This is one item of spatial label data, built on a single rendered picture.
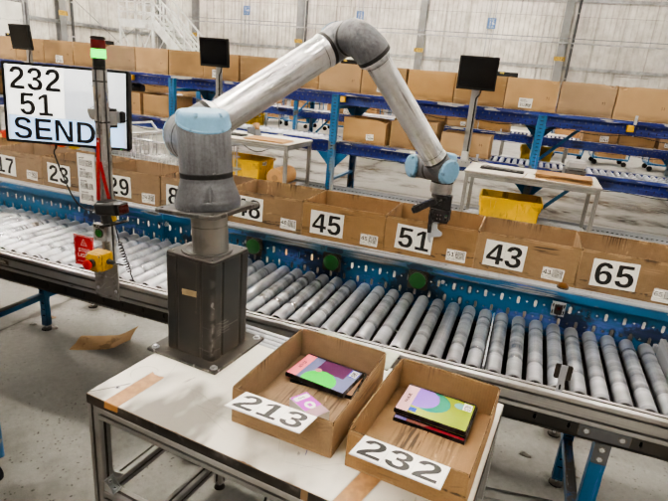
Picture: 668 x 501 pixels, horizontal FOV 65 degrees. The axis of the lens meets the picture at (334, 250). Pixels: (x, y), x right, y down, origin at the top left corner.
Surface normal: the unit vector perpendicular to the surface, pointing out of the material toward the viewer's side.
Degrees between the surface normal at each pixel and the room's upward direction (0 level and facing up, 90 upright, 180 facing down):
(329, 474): 0
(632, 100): 90
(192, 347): 90
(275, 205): 90
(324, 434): 90
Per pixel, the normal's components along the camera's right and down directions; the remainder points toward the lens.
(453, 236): -0.34, 0.28
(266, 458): 0.08, -0.94
